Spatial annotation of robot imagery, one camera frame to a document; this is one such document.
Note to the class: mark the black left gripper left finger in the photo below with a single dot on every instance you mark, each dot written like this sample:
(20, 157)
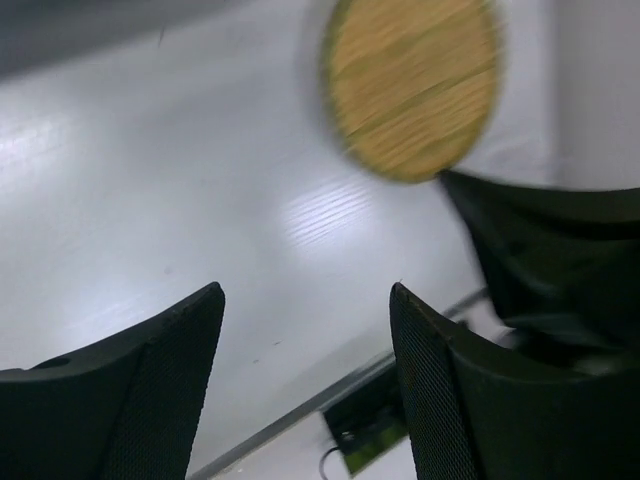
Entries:
(125, 407)

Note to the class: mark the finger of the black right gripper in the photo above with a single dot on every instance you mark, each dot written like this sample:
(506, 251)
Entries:
(559, 262)

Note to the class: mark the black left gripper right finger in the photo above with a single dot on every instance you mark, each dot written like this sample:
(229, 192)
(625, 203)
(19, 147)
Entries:
(477, 410)

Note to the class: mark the round yellow bamboo plate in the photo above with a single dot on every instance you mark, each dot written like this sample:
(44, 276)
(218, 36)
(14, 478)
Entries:
(410, 86)

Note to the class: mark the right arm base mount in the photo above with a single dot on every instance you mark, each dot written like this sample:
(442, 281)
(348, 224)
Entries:
(368, 420)

